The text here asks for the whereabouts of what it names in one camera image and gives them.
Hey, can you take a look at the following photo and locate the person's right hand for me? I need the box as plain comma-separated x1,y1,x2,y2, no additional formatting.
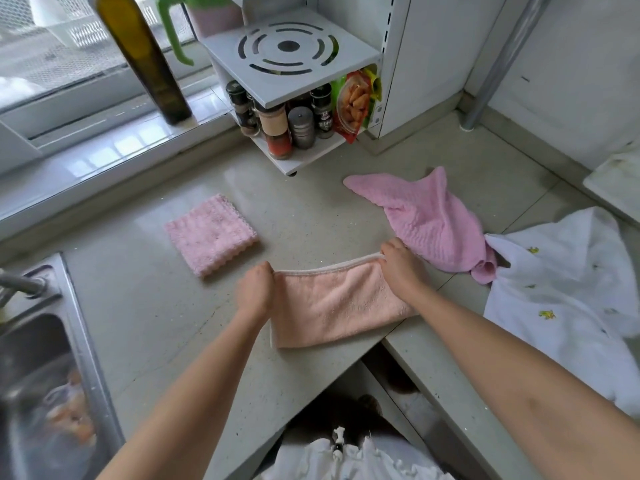
377,237,431,303

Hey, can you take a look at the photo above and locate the tan and red spice jar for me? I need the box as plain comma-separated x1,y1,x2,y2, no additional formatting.
255,102,295,161

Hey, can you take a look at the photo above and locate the white plastic basket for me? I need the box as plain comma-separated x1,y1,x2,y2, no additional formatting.
27,0,166,48

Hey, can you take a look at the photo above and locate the dark green glass bottle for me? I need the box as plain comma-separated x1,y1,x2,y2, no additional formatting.
92,0,193,127

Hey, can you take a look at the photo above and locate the person's left hand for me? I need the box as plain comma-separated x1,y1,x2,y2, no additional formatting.
235,261,277,321

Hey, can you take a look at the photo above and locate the steel shaker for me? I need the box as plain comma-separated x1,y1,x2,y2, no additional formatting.
287,106,317,150

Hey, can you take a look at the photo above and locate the pink jug with green handle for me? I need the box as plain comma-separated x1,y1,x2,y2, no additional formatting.
155,0,246,67

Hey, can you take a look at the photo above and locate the white window frame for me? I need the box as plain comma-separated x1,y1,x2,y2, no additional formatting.
0,0,216,175

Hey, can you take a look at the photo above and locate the white tiered shelf rack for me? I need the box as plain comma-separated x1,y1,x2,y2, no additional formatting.
197,0,511,177

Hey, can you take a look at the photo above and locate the clear plastic bag of food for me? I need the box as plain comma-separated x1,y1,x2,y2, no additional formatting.
42,374,99,451

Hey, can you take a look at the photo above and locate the light pink ribbed towel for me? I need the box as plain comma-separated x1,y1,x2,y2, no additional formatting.
165,193,260,279

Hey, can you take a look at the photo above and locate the grey metal pipe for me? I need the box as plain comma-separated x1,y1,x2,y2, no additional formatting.
459,0,553,132

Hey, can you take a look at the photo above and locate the white banana print cloth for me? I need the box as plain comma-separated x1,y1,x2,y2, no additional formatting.
482,206,640,418

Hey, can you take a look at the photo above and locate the metal faucet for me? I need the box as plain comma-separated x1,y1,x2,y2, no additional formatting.
0,267,49,301

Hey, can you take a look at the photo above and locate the stainless steel sink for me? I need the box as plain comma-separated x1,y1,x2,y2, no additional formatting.
0,252,126,480

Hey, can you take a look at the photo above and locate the person's left forearm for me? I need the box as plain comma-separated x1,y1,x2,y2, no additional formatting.
97,304,271,480

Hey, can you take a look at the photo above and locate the black-lidded spice jar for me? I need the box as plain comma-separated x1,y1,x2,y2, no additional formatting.
242,94,262,139
225,80,250,128
309,83,335,141

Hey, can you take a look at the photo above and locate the red and green snack packet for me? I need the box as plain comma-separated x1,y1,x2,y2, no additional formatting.
329,68,383,145

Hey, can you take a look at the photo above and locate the white drip tray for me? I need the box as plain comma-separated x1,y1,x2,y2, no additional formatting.
582,149,640,225

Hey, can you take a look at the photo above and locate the pink muslin cloth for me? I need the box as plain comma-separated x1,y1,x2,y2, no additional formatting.
343,166,499,285

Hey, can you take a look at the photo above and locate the peach towel with white trim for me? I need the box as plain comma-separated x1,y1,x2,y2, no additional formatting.
269,252,421,349

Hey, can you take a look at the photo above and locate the person's right forearm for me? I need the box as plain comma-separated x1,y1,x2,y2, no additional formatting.
407,279,640,480

